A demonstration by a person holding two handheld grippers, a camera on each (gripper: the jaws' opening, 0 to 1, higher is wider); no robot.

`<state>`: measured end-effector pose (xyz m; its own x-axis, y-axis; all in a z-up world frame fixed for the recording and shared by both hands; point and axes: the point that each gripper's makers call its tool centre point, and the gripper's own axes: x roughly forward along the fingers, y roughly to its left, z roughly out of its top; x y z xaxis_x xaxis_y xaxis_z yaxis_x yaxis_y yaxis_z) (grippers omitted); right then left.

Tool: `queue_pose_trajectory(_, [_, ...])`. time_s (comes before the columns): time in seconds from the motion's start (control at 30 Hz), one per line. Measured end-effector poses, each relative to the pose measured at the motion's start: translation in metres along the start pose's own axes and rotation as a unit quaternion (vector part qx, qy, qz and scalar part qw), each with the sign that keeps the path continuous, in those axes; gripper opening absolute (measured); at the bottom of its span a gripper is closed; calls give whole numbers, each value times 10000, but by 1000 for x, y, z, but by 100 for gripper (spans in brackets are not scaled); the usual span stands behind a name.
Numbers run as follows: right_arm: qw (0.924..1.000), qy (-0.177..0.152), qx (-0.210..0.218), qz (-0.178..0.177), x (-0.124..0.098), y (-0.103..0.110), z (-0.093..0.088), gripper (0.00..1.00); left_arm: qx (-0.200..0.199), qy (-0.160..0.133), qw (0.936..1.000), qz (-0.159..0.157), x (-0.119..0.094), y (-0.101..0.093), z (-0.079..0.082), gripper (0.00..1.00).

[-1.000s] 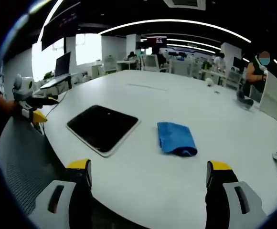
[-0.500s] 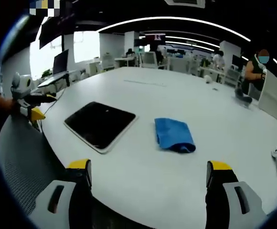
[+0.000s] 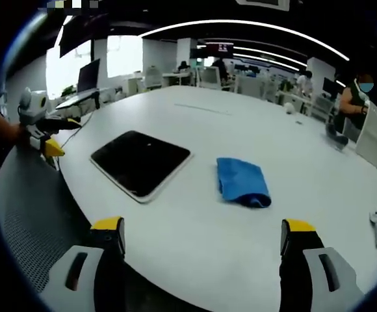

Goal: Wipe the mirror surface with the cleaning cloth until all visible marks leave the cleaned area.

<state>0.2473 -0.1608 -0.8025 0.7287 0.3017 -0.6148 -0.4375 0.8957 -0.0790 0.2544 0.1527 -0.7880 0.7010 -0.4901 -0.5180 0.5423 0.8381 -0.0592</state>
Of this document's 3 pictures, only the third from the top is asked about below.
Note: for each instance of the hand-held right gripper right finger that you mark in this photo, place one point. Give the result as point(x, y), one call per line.
point(321, 269)

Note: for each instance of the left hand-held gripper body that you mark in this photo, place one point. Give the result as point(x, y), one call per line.
point(32, 112)

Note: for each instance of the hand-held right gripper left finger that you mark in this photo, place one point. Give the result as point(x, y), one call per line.
point(84, 269)

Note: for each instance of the square dark mirror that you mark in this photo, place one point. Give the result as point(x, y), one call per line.
point(140, 162)

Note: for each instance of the blue cleaning cloth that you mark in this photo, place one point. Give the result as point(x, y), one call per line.
point(242, 182)

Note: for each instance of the open grey laptop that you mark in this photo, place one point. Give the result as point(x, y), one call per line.
point(74, 97)

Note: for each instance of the black computer monitor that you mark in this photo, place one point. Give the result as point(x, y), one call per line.
point(88, 76)

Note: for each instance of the white office chair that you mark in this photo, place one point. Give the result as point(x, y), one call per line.
point(209, 77)
point(152, 77)

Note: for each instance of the white partition panel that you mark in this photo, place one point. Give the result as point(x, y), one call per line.
point(375, 136)

